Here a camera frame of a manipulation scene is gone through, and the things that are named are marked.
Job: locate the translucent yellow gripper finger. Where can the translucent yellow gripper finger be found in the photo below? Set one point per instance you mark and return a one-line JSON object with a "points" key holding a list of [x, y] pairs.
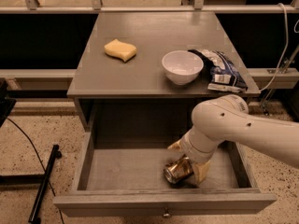
{"points": [[176, 146], [200, 171]]}

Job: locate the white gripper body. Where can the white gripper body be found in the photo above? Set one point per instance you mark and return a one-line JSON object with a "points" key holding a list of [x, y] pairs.
{"points": [[191, 151]]}

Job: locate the orange metallic soda can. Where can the orange metallic soda can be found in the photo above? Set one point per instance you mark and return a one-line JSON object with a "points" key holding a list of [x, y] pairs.
{"points": [[178, 170]]}

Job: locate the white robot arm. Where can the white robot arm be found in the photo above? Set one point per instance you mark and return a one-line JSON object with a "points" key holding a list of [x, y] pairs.
{"points": [[227, 119]]}

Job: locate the round metal drawer knob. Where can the round metal drawer knob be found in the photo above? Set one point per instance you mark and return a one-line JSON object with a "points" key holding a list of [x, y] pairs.
{"points": [[166, 213]]}

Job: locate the open grey top drawer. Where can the open grey top drawer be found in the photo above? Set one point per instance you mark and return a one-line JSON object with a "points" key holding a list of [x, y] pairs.
{"points": [[120, 169]]}

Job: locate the blue white chip bag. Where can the blue white chip bag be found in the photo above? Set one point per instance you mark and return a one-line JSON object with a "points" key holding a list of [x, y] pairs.
{"points": [[223, 74]]}

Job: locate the white bowl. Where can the white bowl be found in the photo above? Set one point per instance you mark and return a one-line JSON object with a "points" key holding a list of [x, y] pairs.
{"points": [[182, 67]]}

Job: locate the grey wooden cabinet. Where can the grey wooden cabinet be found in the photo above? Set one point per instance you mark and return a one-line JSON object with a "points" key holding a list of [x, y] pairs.
{"points": [[154, 34]]}

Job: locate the yellow sponge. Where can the yellow sponge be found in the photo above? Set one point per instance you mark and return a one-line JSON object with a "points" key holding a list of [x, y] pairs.
{"points": [[121, 50]]}

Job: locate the black stand base bar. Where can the black stand base bar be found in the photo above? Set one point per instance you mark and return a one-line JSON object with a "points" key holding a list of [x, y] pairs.
{"points": [[43, 181]]}

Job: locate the black equipment at left edge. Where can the black equipment at left edge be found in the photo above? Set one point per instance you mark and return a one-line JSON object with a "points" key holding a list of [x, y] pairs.
{"points": [[6, 104]]}

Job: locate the metal railing frame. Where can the metal railing frame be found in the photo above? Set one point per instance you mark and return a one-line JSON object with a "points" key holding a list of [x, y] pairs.
{"points": [[149, 3]]}

